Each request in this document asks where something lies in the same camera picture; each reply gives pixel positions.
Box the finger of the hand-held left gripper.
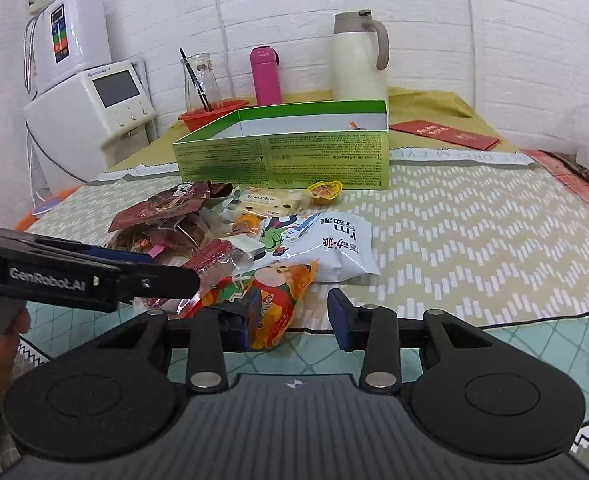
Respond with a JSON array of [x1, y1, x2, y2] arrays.
[[37, 237, 156, 264], [118, 260, 201, 306]]

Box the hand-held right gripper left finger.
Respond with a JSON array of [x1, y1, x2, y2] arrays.
[[97, 291, 262, 395]]

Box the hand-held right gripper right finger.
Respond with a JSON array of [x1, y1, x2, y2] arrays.
[[327, 288, 493, 394]]

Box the orange apple print snack packet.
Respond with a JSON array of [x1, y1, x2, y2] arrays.
[[194, 259, 321, 352]]

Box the pink edged clear snack packet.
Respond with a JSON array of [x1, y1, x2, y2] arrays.
[[105, 225, 206, 264]]

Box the red stick snack packet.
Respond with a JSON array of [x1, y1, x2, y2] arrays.
[[180, 238, 238, 281]]

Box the dark red jerky packet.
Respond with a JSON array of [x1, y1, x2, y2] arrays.
[[107, 181, 235, 233]]

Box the white snack bag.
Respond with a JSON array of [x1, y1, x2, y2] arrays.
[[252, 211, 381, 283]]

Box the small orange candy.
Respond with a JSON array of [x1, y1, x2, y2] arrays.
[[232, 213, 266, 236]]

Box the yellow white snack packet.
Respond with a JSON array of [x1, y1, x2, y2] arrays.
[[219, 186, 311, 221]]

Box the orange jelly cup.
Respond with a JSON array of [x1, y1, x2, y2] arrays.
[[307, 181, 344, 205]]

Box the green cardboard box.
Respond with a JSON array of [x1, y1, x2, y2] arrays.
[[173, 99, 391, 191]]

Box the person's left hand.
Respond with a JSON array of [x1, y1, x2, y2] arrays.
[[0, 306, 32, 401]]

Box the orange plastic basin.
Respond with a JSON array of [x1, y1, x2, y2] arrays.
[[15, 185, 82, 232]]

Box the white appliance with screen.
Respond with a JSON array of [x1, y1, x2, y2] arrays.
[[23, 59, 157, 195]]

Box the orange plastic basket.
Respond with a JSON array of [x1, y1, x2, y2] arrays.
[[178, 99, 250, 134]]

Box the teal grid mat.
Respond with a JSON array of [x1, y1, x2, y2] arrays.
[[12, 307, 589, 456]]

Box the glass carafe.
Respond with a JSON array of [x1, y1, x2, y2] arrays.
[[179, 51, 221, 113]]

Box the black chopsticks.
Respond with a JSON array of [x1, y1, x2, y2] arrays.
[[179, 48, 212, 112]]

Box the red envelope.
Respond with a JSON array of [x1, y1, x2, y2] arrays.
[[389, 120, 501, 151]]

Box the white water purifier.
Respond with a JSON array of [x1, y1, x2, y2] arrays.
[[23, 0, 113, 96]]

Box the pink thermos bottle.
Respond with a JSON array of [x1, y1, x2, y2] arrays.
[[250, 46, 283, 106]]

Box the cream thermos jug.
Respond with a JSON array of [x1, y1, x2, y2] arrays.
[[331, 8, 390, 102]]

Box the white wall cable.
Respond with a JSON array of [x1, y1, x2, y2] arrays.
[[211, 0, 235, 101]]

